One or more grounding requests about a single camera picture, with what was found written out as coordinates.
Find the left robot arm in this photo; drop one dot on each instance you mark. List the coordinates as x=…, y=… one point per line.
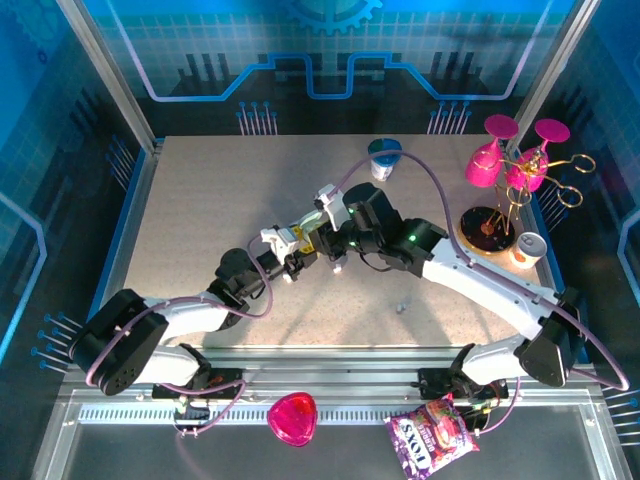
x=130, y=340

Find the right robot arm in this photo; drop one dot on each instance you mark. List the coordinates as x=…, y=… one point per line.
x=490, y=285

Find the white cup with blue lid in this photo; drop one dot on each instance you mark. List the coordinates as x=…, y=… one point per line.
x=384, y=167

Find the pink wine glass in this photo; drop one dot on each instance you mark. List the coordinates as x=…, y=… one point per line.
x=527, y=172
x=482, y=167

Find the drink can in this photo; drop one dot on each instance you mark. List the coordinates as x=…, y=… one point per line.
x=530, y=245

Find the pink heart-shaped container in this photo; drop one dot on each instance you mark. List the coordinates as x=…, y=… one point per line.
x=292, y=417

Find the slotted metal strip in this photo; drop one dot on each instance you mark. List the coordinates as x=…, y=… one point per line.
x=350, y=415

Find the purple candy bag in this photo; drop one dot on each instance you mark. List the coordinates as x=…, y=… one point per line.
x=430, y=437

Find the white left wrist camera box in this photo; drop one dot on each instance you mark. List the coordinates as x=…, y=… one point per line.
x=275, y=240

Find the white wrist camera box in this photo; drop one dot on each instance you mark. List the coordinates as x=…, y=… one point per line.
x=330, y=205
x=275, y=240

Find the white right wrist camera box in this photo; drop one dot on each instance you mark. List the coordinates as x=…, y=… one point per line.
x=330, y=205

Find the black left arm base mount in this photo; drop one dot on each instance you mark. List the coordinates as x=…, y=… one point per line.
x=225, y=387

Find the aluminium rail base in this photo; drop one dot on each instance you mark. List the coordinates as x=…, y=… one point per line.
x=325, y=380

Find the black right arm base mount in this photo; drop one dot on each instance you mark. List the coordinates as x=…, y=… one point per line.
x=435, y=385

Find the aluminium frame post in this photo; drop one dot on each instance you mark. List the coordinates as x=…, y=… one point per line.
x=555, y=65
x=116, y=80

